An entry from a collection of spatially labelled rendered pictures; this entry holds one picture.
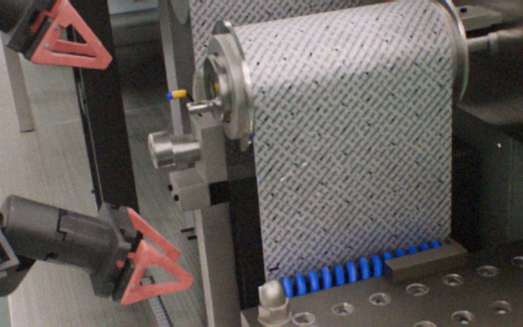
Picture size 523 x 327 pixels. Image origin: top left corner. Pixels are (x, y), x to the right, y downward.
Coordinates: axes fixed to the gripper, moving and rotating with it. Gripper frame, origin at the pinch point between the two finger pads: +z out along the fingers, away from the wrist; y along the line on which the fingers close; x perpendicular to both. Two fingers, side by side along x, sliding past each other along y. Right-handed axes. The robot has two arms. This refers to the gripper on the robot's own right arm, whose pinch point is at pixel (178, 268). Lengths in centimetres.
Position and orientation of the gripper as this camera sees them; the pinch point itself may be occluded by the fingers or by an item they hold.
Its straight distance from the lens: 95.1
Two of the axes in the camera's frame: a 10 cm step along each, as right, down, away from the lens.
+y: 3.2, 3.7, -8.7
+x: 4.1, -8.8, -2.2
